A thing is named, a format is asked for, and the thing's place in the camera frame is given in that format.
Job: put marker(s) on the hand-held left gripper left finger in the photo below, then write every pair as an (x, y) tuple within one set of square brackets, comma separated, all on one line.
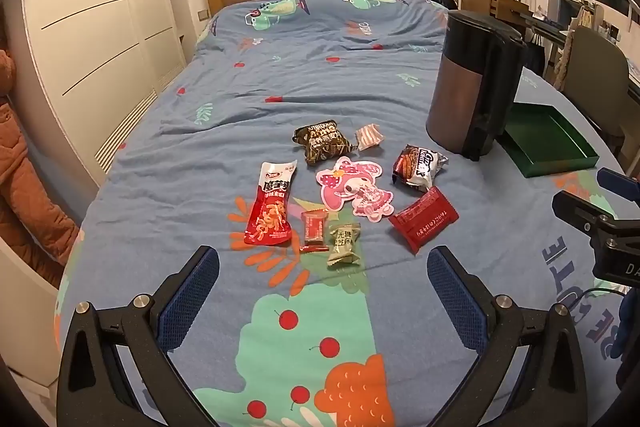
[(187, 302)]

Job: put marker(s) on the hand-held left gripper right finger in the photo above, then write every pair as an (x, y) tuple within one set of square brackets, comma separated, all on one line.
[(457, 302)]

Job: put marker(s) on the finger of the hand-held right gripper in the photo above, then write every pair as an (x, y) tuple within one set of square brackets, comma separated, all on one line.
[(582, 209), (617, 184)]

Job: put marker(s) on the green tray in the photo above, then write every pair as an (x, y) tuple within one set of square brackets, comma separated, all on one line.
[(545, 142)]

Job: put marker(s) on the wide red snack packet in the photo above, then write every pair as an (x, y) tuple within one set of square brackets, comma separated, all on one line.
[(424, 219)]

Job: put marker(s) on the long red and white packet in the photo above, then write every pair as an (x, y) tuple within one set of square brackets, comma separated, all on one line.
[(270, 212)]

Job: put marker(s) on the green and beige candy packet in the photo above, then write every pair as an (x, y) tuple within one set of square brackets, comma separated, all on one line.
[(344, 247)]

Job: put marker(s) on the black and red snack packet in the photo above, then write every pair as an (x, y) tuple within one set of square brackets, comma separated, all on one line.
[(417, 167)]

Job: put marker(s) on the small red snack packet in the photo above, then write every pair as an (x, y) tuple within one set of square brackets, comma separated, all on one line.
[(314, 231)]

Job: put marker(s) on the pink cartoon-shaped snack packet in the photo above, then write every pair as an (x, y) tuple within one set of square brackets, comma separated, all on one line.
[(352, 187)]

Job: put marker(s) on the person's right forearm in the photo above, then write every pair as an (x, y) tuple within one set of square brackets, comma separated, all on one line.
[(631, 337)]

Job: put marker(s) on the grey chair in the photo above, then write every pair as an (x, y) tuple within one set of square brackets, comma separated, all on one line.
[(592, 62)]

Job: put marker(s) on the blue printed blanket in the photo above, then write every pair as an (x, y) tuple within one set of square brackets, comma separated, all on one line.
[(200, 177)]

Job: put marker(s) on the black and brown container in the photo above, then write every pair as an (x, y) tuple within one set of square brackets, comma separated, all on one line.
[(457, 97)]

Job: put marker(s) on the brown padded coat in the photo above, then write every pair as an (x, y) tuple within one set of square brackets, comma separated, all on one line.
[(30, 207)]

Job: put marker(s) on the pink striped candy packet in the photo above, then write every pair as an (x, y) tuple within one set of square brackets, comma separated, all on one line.
[(369, 137)]

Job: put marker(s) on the dark brown snack packet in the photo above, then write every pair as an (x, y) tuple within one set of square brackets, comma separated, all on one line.
[(322, 142)]

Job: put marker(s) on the wooden desk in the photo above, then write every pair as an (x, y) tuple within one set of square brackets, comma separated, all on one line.
[(500, 9)]

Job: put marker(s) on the white wardrobe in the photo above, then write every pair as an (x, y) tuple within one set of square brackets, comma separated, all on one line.
[(90, 22)]

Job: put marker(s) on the wall socket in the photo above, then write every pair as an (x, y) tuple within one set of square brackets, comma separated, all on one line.
[(204, 14)]

